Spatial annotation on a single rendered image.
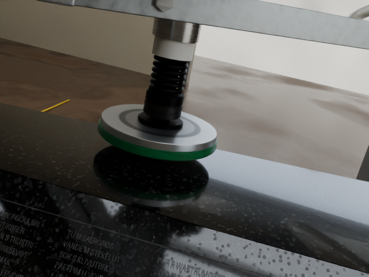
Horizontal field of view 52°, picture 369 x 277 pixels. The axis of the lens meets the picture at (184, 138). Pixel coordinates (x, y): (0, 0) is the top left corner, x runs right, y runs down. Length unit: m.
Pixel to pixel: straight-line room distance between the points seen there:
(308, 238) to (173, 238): 0.19
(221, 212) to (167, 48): 0.27
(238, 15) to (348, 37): 0.23
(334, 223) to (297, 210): 0.06
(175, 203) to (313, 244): 0.20
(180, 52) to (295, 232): 0.33
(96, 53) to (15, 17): 1.51
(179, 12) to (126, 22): 5.40
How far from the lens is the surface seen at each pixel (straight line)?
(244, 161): 0.76
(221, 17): 0.63
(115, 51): 6.10
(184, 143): 0.62
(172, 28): 0.63
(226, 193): 0.62
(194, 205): 0.56
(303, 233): 0.57
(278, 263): 0.52
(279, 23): 0.68
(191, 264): 0.51
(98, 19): 6.21
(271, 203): 0.63
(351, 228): 0.64
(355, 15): 1.10
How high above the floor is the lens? 1.12
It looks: 19 degrees down
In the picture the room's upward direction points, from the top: 11 degrees clockwise
